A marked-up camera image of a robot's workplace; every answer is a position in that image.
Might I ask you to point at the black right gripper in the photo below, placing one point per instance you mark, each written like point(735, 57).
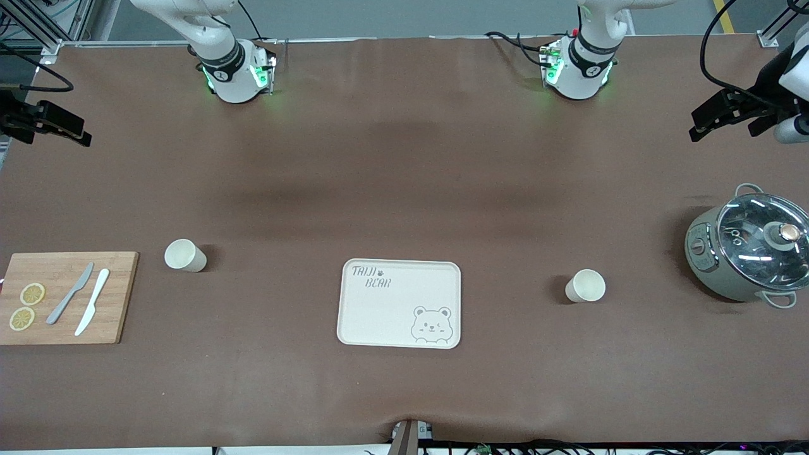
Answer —
point(9, 117)

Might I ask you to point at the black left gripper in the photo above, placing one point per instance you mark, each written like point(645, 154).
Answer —
point(767, 84)

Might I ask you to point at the white plastic cup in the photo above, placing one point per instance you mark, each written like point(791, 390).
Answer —
point(184, 256)
point(584, 287)

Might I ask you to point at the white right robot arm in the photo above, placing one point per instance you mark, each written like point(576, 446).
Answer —
point(221, 63)

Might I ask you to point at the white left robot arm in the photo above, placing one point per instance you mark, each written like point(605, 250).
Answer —
point(584, 63)

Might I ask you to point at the glass pot lid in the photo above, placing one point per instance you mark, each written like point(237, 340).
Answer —
point(752, 246)

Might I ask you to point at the green electric cooking pot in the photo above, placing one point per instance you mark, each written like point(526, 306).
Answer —
point(711, 265)

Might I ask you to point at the lemon slice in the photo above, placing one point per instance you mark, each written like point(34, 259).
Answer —
point(22, 319)
point(33, 294)

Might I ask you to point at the grey plastic knife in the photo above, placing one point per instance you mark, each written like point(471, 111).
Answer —
point(69, 294)

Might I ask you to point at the white plastic knife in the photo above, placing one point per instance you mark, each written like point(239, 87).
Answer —
point(91, 303)

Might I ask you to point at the wooden cutting board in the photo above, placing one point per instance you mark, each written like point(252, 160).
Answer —
point(120, 297)

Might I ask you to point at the white tray with bear print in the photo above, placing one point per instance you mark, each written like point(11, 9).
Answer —
point(392, 309)

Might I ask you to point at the aluminium frame profile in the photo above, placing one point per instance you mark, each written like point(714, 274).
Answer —
point(780, 25)
point(44, 31)

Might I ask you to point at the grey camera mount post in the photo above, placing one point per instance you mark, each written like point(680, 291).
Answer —
point(407, 439)

